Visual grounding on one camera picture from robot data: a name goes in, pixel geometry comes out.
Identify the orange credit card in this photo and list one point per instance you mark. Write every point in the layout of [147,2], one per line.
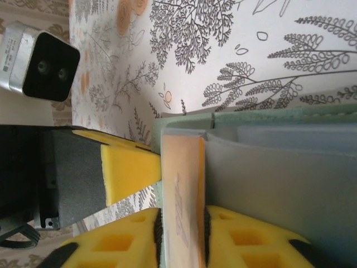
[181,195]

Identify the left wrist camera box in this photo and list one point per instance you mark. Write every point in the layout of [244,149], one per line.
[50,67]

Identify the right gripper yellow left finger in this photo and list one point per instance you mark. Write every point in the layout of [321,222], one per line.
[111,245]

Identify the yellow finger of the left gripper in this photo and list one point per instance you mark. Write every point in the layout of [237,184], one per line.
[111,139]
[125,173]

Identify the floral table cover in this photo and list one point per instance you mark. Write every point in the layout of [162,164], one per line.
[223,42]

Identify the mint green card holder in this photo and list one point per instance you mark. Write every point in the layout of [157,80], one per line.
[279,181]

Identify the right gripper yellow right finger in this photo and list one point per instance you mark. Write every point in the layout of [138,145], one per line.
[245,245]

